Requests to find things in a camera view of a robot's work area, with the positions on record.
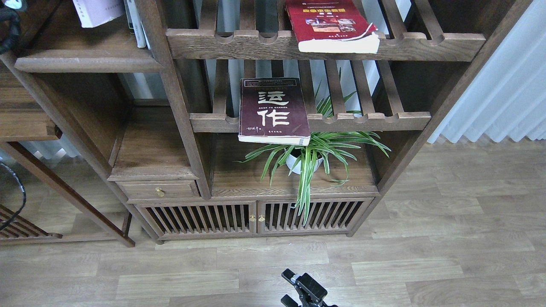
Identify white plant pot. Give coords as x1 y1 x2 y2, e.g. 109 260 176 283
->
285 149 324 174

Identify dark wooden bookshelf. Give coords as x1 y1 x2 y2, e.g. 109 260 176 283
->
2 0 532 242

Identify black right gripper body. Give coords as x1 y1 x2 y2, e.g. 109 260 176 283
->
294 275 337 307

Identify red book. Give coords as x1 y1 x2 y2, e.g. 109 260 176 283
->
285 0 380 54

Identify white lilac book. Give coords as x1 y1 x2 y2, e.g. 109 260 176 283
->
73 0 125 29

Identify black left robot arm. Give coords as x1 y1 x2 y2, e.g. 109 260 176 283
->
0 0 28 54

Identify brass drawer knob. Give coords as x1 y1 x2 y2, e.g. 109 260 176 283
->
156 187 166 197

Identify black cable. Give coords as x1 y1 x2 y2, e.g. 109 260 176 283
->
0 162 27 231

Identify white curtain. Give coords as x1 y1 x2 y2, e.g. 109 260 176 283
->
428 0 546 143

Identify dark maroon book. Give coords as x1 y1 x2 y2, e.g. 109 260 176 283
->
238 78 310 146

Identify wooden side rack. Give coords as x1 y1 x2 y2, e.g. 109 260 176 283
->
0 141 63 245

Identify green spider plant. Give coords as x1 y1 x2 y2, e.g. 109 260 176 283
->
237 68 391 225

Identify white upright book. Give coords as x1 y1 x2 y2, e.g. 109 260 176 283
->
124 0 150 49

